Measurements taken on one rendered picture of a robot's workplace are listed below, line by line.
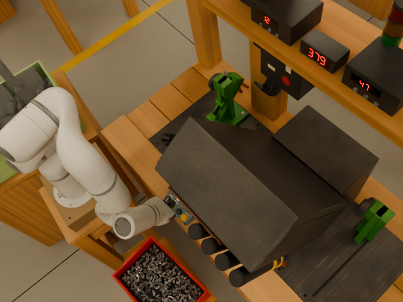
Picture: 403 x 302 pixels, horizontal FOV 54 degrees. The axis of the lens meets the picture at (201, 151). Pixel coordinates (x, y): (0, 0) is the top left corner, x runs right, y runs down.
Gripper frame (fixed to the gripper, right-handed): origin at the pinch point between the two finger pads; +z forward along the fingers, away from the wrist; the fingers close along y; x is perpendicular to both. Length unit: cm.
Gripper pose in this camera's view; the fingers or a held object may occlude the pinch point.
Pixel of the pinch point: (170, 205)
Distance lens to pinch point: 153.8
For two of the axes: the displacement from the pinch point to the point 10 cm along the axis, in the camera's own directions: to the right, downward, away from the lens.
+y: 7.3, 6.3, -2.6
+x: 5.5, -7.7, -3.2
